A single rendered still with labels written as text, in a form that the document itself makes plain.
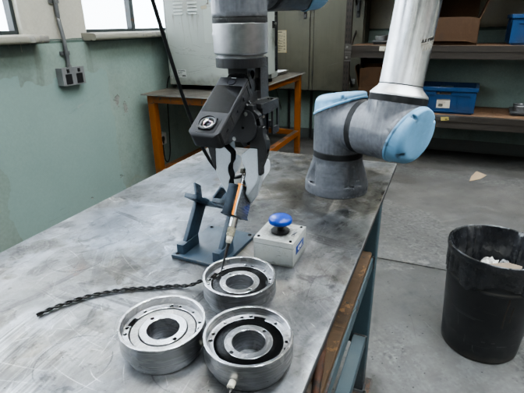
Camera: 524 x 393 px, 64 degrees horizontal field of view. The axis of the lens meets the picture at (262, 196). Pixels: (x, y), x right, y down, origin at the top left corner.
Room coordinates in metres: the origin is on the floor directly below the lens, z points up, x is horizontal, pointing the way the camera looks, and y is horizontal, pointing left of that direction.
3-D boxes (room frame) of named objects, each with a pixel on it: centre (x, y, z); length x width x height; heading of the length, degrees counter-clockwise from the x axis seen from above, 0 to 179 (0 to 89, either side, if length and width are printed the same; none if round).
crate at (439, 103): (3.74, -1.62, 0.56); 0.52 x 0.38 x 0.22; 64
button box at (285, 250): (0.65, -0.03, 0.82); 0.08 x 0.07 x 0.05; 157
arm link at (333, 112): (0.95, -0.19, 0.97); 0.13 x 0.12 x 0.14; 40
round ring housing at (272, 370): (0.39, 0.02, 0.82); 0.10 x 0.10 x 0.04
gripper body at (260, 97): (0.62, 0.02, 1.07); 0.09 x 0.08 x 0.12; 154
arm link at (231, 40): (0.62, 0.03, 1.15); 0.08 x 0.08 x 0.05
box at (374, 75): (3.93, -1.11, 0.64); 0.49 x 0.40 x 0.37; 72
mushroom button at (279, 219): (0.64, -0.03, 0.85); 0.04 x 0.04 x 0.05
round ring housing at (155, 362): (0.42, 0.12, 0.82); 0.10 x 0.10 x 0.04
